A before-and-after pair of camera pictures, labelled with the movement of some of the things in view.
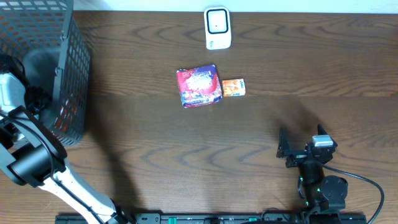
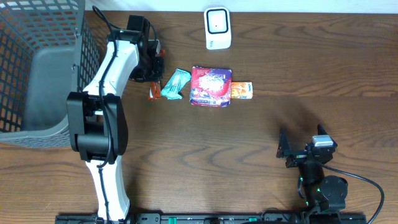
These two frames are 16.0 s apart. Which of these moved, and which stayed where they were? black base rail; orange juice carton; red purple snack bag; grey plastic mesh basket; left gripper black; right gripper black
Moved: left gripper black; orange juice carton; red purple snack bag
Stayed: right gripper black; black base rail; grey plastic mesh basket
